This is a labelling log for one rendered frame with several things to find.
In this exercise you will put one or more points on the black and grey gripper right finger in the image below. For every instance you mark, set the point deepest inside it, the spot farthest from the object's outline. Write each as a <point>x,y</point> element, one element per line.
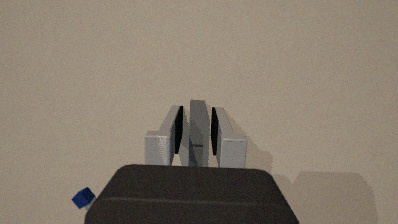
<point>230,148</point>

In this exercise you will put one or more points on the grey rectangular block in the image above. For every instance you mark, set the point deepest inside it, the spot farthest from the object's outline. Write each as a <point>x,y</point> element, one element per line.
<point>195,155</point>
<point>196,126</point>

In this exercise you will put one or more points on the small blue block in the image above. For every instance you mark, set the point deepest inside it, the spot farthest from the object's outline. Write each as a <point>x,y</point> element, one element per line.
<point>83,198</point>

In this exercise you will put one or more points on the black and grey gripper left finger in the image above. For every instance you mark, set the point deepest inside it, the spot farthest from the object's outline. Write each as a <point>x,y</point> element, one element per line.
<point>161,145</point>

